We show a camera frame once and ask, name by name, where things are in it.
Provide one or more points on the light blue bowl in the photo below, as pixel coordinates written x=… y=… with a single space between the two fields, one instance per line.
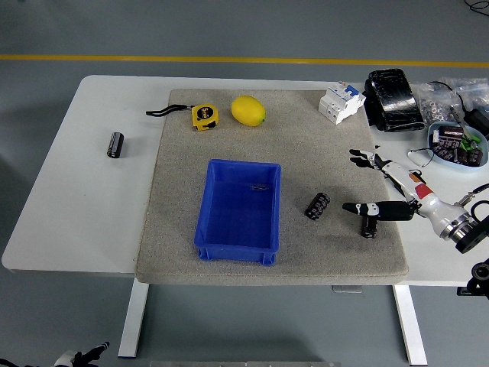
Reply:
x=481 y=166

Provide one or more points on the black cylindrical battery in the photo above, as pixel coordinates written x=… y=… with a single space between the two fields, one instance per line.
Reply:
x=368 y=228
x=115 y=144
x=318 y=205

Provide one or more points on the grey-brown mat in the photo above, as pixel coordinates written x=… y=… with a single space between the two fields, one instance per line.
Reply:
x=336 y=252

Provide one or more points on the yellow tape measure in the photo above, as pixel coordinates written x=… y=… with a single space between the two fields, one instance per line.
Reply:
x=205 y=116

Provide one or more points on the white table leg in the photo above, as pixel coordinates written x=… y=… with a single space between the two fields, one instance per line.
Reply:
x=131 y=321
x=410 y=325

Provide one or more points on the yellow lemon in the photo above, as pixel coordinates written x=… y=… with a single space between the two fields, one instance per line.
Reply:
x=248 y=110

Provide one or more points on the white circuit breaker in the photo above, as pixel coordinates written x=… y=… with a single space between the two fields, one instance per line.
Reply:
x=341 y=103

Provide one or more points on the black power adapter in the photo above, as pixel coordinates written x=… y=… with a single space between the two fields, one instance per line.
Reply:
x=479 y=120

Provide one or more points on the blue plastic box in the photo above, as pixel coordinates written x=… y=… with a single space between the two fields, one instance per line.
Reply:
x=238 y=225

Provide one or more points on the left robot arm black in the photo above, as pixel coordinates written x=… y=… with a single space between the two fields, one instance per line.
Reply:
x=4 y=363

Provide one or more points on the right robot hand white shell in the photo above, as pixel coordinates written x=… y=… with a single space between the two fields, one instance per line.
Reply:
x=424 y=195

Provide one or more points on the grey box under table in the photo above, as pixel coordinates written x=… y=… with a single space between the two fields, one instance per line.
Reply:
x=347 y=289

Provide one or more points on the glossy black case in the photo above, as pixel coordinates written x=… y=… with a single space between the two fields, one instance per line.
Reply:
x=395 y=101

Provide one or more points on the clear plastic bag of parts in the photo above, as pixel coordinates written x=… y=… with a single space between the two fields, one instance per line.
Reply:
x=435 y=105
x=471 y=91

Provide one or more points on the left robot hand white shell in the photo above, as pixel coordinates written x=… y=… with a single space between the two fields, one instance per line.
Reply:
x=67 y=359

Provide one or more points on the green small parts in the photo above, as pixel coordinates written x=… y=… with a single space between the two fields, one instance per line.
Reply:
x=468 y=142

